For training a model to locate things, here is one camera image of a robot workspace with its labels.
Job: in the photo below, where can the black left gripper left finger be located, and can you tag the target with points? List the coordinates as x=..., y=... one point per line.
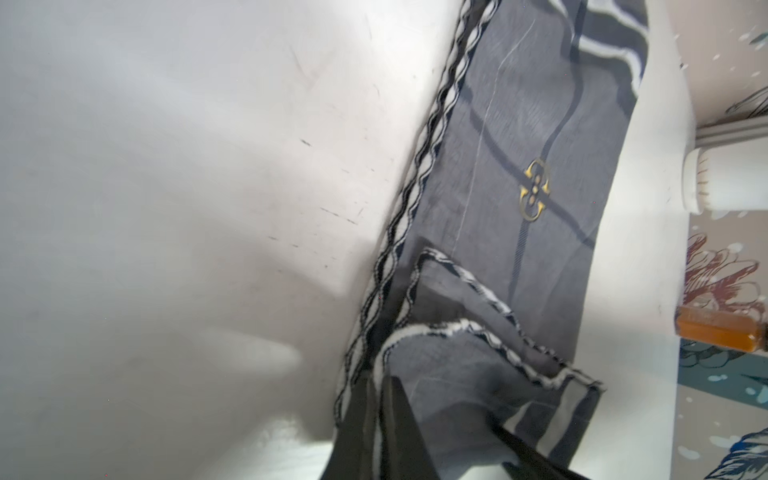
x=353, y=449

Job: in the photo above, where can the grey plaid pillowcase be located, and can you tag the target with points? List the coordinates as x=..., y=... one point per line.
x=477, y=294

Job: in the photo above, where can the orange spice jar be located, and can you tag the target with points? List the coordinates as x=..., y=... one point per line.
x=720, y=328

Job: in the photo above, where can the white cylindrical container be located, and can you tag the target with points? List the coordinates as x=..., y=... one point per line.
x=725, y=178

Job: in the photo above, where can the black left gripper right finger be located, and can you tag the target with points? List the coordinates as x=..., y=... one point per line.
x=406, y=456

